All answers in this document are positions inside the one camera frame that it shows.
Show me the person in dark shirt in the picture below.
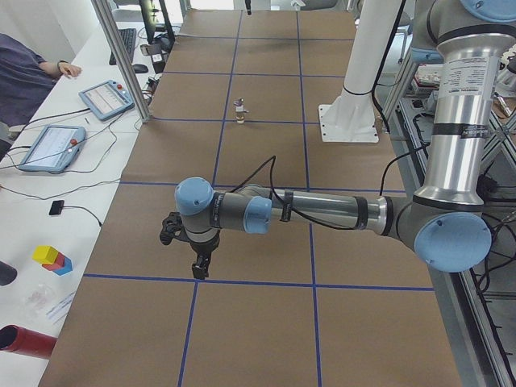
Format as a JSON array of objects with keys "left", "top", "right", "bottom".
[{"left": 0, "top": 32, "right": 83, "bottom": 134}]

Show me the red block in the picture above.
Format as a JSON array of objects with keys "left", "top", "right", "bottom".
[{"left": 42, "top": 252, "right": 66, "bottom": 272}]

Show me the black monitor stand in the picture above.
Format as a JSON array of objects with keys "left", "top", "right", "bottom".
[{"left": 139, "top": 0, "right": 176, "bottom": 51}]

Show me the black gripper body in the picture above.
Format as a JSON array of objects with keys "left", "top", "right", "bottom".
[{"left": 187, "top": 229, "right": 220, "bottom": 258}]

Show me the black computer mouse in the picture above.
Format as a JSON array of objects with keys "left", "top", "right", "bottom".
[{"left": 132, "top": 64, "right": 148, "bottom": 73}]

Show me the aluminium frame post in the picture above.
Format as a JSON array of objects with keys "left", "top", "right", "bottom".
[{"left": 91, "top": 0, "right": 150, "bottom": 123}]

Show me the dark grey cylinder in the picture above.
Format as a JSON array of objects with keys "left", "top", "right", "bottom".
[{"left": 0, "top": 261, "right": 18, "bottom": 286}]

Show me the small black box device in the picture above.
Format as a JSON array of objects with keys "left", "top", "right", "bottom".
[{"left": 48, "top": 200, "right": 65, "bottom": 216}]

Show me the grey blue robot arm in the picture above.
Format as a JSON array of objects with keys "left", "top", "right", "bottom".
[{"left": 171, "top": 10, "right": 430, "bottom": 287}]

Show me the far teach pendant tablet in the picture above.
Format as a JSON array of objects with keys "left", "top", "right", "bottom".
[{"left": 78, "top": 80, "right": 135, "bottom": 121}]

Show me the near teach pendant tablet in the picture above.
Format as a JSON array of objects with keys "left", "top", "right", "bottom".
[{"left": 18, "top": 125, "right": 85, "bottom": 173}]

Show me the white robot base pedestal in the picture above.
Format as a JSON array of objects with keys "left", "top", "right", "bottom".
[{"left": 318, "top": 0, "right": 403, "bottom": 144}]

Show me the clear plastic bag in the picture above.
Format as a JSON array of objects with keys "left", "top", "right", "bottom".
[{"left": 21, "top": 284, "right": 56, "bottom": 319}]

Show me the blue block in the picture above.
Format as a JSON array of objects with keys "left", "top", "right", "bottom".
[{"left": 52, "top": 256, "right": 73, "bottom": 276}]

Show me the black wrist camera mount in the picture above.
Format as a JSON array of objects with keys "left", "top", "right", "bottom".
[{"left": 159, "top": 212, "right": 189, "bottom": 246}]

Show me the red cylinder tube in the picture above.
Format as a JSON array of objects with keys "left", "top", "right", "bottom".
[{"left": 1, "top": 325, "right": 57, "bottom": 360}]

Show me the yellow block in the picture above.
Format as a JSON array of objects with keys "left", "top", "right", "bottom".
[{"left": 32, "top": 245, "right": 59, "bottom": 264}]

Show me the aluminium frame rack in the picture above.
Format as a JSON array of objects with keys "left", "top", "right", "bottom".
[{"left": 384, "top": 48, "right": 515, "bottom": 386}]

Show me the black keyboard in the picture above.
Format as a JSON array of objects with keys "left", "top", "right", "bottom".
[{"left": 119, "top": 28, "right": 137, "bottom": 63}]

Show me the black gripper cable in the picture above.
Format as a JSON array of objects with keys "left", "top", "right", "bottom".
[{"left": 229, "top": 155, "right": 364, "bottom": 231}]

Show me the teach pendant tablet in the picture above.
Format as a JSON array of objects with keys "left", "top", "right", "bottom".
[
  {"left": 18, "top": 125, "right": 85, "bottom": 173},
  {"left": 78, "top": 80, "right": 135, "bottom": 121}
]

